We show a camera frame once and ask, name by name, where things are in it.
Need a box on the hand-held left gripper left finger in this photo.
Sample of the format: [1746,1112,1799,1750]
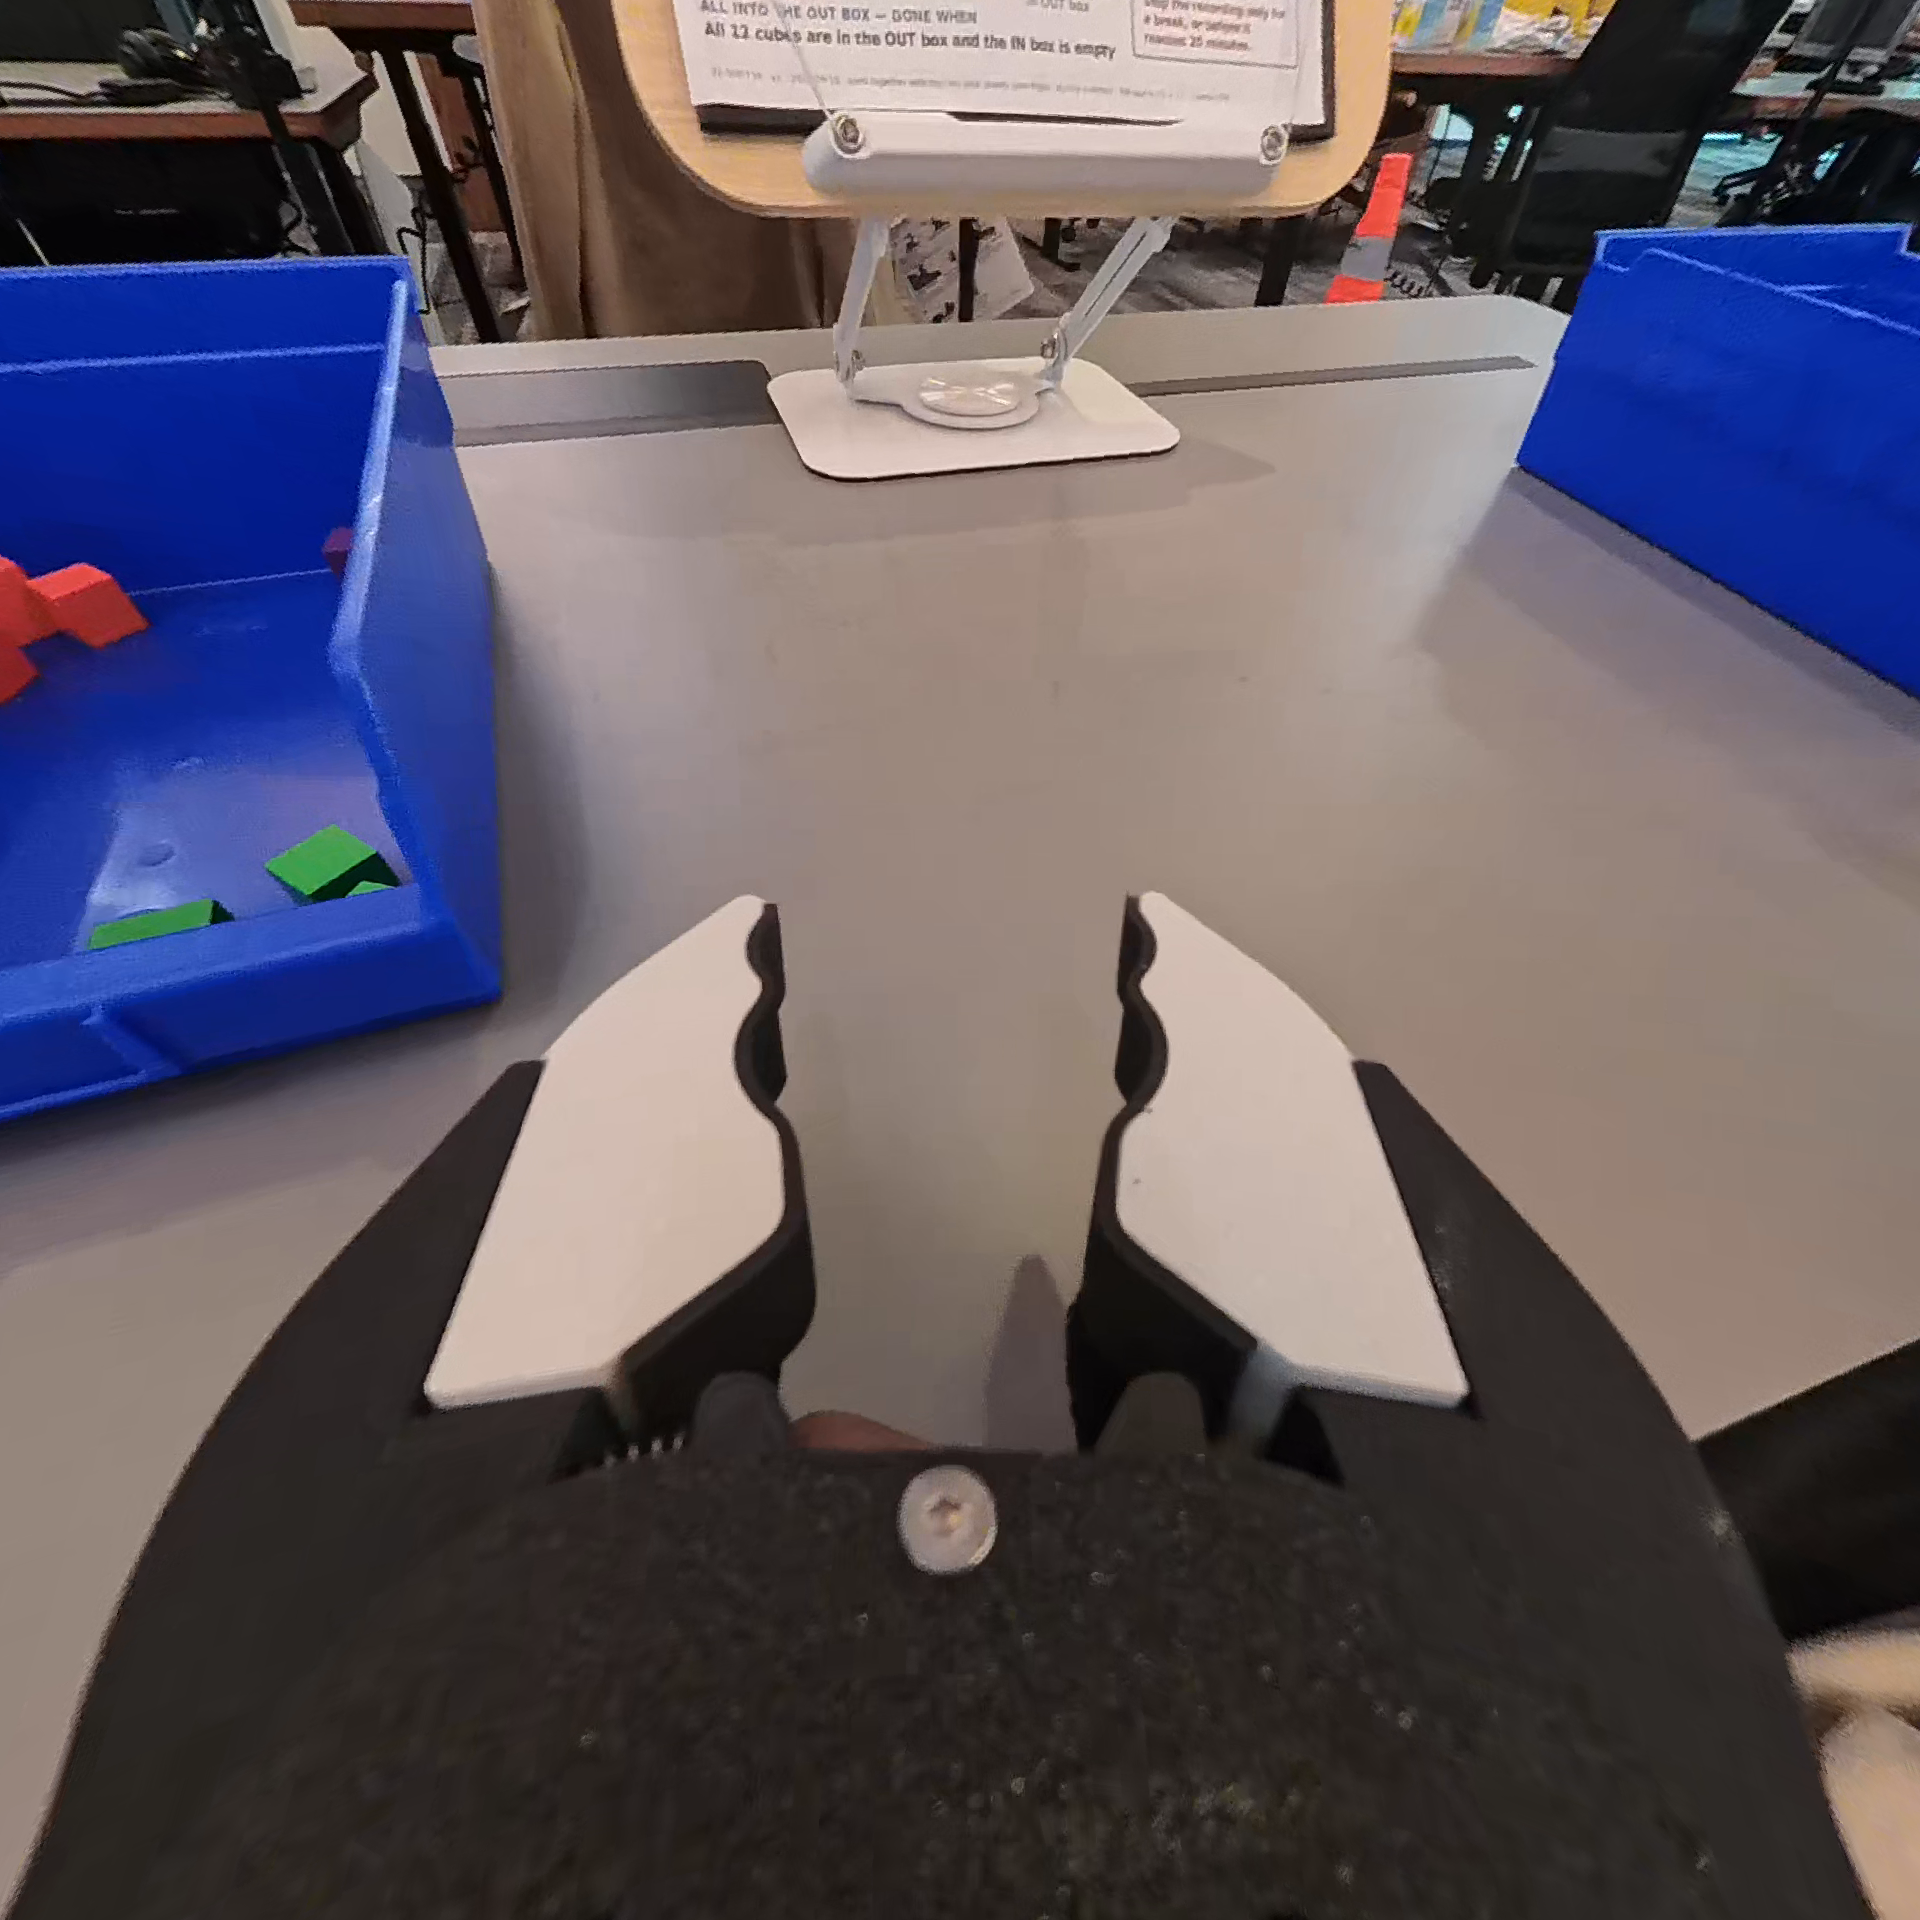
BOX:
[424,896,821,1457]

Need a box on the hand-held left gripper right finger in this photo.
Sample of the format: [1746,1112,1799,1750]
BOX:
[1068,892,1471,1457]

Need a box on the blue plastic bin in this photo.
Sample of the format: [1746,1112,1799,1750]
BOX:
[0,257,504,1126]
[1518,222,1920,700]

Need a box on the black office chair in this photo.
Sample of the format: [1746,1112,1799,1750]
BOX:
[1478,0,1793,312]
[1694,1343,1920,1643]

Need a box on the orange traffic cone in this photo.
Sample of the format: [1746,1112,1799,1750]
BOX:
[1326,152,1415,312]

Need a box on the folded newspaper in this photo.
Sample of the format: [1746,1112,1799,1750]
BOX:
[889,217,1036,323]

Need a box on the tan hanging coat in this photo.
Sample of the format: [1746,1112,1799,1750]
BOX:
[474,0,856,345]

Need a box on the black clipboard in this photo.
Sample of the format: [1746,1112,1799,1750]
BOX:
[694,97,1340,149]

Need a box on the black metal pole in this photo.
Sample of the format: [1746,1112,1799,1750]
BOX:
[195,0,356,260]

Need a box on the small wooden table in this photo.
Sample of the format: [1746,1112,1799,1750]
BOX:
[292,0,527,345]

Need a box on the long wooden table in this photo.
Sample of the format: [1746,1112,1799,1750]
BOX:
[0,62,377,273]
[1387,38,1920,139]

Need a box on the printed instruction sheet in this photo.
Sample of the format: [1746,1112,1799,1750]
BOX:
[677,0,1340,129]

